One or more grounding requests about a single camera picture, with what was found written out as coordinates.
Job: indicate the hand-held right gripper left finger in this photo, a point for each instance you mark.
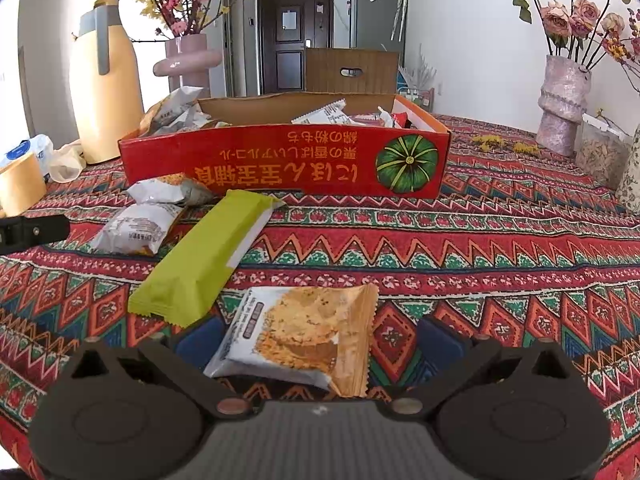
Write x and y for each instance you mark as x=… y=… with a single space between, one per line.
x=195 y=347

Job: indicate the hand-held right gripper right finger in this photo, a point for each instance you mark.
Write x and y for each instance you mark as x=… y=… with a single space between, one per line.
x=440 y=345

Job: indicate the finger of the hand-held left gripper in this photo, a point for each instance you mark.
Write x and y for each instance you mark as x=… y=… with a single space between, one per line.
x=35 y=230

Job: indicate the long green white snack packet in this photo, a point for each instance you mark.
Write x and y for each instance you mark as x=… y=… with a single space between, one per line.
x=200 y=260

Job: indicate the white orange cookie packet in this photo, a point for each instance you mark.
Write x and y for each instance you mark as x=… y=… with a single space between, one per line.
x=295 y=330

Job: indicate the pile of white snack packets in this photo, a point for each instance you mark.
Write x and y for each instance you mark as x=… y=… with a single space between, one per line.
x=175 y=110

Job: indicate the red cardboard box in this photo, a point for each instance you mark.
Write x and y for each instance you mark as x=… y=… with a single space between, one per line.
x=300 y=160

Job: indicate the red blue snack packet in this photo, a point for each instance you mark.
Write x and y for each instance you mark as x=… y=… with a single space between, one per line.
x=395 y=119

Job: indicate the white grey snack packet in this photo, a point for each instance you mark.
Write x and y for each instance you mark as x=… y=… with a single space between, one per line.
x=325 y=114

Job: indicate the yellow mug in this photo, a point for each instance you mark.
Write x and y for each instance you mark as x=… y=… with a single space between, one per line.
x=22 y=185

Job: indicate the blue white tissue pack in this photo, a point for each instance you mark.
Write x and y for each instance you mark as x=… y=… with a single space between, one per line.
x=30 y=147

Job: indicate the white cookie snack packet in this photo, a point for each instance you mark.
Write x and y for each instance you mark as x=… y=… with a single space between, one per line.
x=135 y=230
x=160 y=190

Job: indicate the yellow thermos jug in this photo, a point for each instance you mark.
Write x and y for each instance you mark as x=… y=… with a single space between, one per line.
x=105 y=110

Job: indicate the fallen yellow petals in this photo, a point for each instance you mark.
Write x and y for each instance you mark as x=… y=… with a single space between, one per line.
x=487 y=142

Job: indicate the clear jar of dried flakes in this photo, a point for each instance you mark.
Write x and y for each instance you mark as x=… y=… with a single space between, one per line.
x=600 y=160

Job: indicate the white floral vase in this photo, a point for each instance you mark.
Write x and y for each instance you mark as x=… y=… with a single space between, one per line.
x=631 y=175

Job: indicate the pink textured vase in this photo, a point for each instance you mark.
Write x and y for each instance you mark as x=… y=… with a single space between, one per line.
x=562 y=110

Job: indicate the white feathery twigs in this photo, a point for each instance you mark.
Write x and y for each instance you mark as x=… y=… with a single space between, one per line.
x=417 y=77

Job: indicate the dark entrance door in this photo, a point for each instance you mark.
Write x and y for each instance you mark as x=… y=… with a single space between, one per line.
x=280 y=60

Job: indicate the white paper door note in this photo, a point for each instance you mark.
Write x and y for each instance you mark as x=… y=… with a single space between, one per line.
x=290 y=20

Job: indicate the grey refrigerator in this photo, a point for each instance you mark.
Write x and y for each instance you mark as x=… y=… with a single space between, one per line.
x=372 y=20

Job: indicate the white hanging umbrella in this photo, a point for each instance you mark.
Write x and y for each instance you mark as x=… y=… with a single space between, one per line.
x=400 y=10

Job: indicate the dried pink roses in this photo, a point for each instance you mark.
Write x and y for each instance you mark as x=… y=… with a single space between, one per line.
x=557 y=17

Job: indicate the red yellow dried twigs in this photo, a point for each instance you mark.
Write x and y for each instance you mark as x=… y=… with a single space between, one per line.
x=622 y=47

